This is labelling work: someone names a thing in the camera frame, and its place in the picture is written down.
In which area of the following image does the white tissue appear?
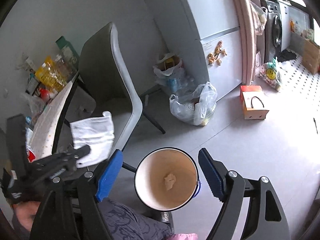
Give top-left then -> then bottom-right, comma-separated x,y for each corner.
70,111 -> 114,168

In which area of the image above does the white round trash bin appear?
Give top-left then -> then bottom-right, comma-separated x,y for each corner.
135,147 -> 201,211

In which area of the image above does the clear plastic trash bag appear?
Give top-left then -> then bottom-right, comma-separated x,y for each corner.
169,82 -> 217,126

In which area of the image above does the person's left hand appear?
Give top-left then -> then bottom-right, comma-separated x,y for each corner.
13,201 -> 40,232

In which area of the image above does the person's patterned dark knee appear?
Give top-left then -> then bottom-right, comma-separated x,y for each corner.
98,199 -> 174,240

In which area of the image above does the dotted white tablecloth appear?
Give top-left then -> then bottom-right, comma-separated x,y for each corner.
26,81 -> 73,163

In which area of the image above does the orange paper gift box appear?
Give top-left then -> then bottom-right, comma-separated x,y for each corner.
240,85 -> 269,120

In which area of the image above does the red peach-shaped jar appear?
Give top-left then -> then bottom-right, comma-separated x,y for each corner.
40,88 -> 55,102

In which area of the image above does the grey upholstered chair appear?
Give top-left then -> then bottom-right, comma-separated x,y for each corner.
55,22 -> 165,151

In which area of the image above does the yellow snack bag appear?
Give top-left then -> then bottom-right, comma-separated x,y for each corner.
35,56 -> 66,93

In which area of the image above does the white bag of bottles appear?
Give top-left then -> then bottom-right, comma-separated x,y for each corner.
152,53 -> 196,96

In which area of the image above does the smiley face plastic bag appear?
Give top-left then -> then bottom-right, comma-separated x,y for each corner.
258,57 -> 282,92

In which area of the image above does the cooking oil bottle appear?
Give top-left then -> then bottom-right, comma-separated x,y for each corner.
55,54 -> 73,82

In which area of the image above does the green tall box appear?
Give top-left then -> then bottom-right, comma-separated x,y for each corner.
55,36 -> 79,69

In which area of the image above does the brown cardboard box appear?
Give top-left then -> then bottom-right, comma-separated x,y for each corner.
302,39 -> 319,75

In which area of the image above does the grey washing machine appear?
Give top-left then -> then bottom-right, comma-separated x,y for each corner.
260,0 -> 283,63

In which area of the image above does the white refrigerator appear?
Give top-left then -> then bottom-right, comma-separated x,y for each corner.
138,0 -> 249,100

